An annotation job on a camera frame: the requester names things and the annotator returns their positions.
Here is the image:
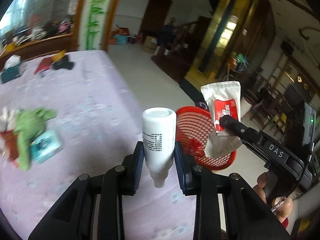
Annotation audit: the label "white green-trimmed sock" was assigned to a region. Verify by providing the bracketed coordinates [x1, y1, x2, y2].
[0, 106, 18, 132]

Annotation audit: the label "teal tissue pack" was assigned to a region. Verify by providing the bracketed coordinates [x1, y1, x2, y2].
[30, 130, 63, 163]

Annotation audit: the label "wooden sideboard counter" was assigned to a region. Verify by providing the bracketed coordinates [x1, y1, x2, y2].
[0, 34, 73, 69]

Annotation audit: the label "yellow tape roll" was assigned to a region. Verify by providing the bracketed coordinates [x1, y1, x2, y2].
[52, 50, 66, 62]

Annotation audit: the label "green towel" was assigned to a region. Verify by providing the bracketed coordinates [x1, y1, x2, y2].
[14, 107, 57, 171]

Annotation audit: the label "person's right hand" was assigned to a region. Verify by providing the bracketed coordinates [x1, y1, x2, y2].
[253, 172, 294, 224]

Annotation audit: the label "purple floral tablecloth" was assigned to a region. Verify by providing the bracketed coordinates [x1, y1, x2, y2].
[1, 46, 193, 239]

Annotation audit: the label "teal tissue box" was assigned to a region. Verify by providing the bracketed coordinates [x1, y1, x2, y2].
[1, 55, 22, 83]

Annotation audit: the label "dark red snack wrapper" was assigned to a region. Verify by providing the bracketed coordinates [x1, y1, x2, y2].
[1, 131, 18, 161]

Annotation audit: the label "red plastic trash basket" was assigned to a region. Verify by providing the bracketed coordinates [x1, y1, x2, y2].
[176, 106, 236, 171]

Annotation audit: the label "red white wipes pack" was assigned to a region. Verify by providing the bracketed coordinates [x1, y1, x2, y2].
[201, 81, 242, 158]

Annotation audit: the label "black pouch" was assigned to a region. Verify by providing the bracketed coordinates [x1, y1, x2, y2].
[52, 55, 74, 70]

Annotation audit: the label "white spray bottle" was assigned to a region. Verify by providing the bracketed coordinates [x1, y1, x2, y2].
[142, 107, 176, 188]

